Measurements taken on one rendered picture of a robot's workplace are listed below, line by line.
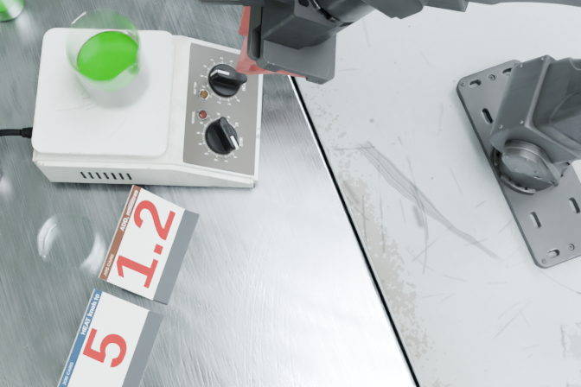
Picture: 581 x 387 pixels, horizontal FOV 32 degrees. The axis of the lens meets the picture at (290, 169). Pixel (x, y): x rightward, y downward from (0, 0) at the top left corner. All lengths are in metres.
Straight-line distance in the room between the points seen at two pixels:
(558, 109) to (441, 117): 0.20
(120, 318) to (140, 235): 0.08
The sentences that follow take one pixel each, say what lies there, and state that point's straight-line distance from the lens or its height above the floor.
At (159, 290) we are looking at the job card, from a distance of 0.93.
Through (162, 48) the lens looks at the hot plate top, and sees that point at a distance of 0.91.
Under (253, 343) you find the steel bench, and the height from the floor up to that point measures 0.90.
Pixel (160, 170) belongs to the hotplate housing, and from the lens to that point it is 0.90.
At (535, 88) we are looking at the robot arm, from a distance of 0.83.
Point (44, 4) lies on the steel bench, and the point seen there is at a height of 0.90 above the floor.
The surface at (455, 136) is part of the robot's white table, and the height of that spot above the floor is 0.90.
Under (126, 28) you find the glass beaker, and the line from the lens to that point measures 0.86.
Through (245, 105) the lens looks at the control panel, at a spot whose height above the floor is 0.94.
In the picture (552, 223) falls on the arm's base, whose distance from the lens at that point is 0.96.
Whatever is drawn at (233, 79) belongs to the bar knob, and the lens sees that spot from 0.92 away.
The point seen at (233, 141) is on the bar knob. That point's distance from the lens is 0.90.
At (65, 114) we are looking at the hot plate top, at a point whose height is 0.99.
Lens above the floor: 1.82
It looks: 73 degrees down
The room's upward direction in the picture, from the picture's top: 1 degrees counter-clockwise
